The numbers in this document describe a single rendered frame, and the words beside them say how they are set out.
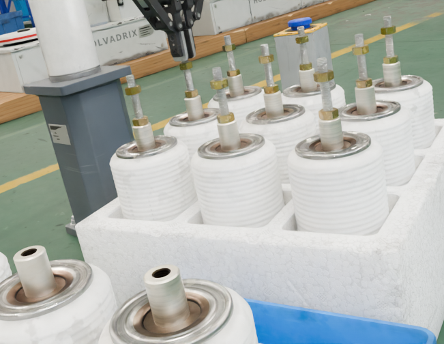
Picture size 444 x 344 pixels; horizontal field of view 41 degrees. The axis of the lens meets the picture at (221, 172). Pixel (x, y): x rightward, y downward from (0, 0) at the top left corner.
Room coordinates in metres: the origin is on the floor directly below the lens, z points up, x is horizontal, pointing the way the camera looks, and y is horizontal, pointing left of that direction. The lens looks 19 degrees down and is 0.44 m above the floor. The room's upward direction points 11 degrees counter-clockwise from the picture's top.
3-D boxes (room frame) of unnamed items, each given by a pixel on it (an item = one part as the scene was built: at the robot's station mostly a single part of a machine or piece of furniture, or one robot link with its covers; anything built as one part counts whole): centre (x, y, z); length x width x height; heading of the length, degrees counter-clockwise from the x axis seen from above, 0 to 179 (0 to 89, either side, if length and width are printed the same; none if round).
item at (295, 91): (0.83, -0.14, 0.25); 0.08 x 0.08 x 0.01
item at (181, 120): (0.80, 0.02, 0.25); 0.08 x 0.08 x 0.01
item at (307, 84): (0.83, -0.14, 0.26); 0.02 x 0.02 x 0.03
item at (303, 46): (0.83, -0.14, 0.30); 0.01 x 0.01 x 0.08
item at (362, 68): (0.67, -0.18, 0.30); 0.01 x 0.01 x 0.08
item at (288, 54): (1.02, -0.18, 0.16); 0.07 x 0.07 x 0.31; 57
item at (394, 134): (0.67, -0.18, 0.16); 0.10 x 0.10 x 0.18
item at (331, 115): (0.57, -0.11, 0.29); 0.02 x 0.02 x 0.01; 70
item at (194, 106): (0.80, 0.02, 0.26); 0.02 x 0.02 x 0.03
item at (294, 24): (1.02, -0.18, 0.32); 0.04 x 0.04 x 0.02
